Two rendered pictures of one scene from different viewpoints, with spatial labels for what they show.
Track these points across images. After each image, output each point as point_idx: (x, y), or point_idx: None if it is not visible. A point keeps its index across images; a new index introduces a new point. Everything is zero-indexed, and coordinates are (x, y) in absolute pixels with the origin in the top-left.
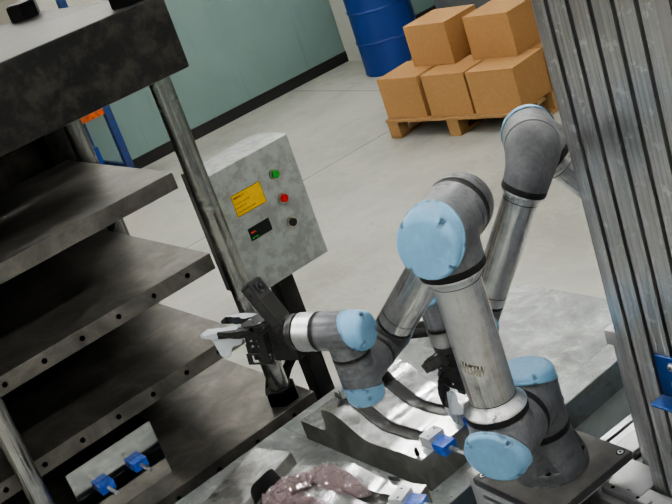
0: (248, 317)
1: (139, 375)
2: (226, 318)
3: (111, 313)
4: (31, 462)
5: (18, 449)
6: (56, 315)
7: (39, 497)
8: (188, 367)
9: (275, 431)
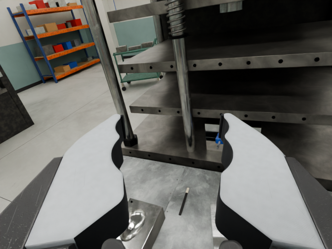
0: (241, 215)
1: (278, 103)
2: (222, 120)
3: (276, 56)
4: (188, 108)
5: (184, 99)
6: (256, 46)
7: (186, 124)
8: (307, 117)
9: (330, 191)
